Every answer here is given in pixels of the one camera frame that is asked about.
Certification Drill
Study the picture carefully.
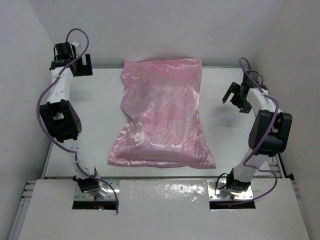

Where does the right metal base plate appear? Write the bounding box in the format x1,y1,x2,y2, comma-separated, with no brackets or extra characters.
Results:
207,178,254,202

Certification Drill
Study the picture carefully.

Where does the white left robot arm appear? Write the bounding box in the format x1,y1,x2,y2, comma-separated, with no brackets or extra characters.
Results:
39,41,101,197

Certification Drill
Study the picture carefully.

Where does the pink pillowcase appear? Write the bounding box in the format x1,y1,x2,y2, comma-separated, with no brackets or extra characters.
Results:
107,58,216,169

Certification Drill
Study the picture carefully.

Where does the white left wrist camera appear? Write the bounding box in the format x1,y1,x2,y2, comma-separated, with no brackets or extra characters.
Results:
69,40,81,58

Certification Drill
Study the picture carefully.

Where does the metal base plate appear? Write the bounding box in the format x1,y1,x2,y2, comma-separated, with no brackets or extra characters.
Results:
73,181,120,202
207,178,254,202

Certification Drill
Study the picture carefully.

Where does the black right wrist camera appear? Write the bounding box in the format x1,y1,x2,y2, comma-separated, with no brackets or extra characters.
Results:
247,71,264,85

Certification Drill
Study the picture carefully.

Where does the white front cover board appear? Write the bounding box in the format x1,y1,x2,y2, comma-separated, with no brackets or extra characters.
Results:
19,179,309,240

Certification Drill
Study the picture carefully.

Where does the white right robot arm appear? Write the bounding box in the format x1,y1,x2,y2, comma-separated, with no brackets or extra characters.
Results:
222,70,293,194

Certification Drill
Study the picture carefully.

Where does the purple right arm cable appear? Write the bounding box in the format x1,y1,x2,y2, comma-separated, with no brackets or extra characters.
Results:
217,57,281,208

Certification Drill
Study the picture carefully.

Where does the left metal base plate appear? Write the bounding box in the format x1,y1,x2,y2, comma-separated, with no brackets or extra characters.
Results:
73,181,120,202

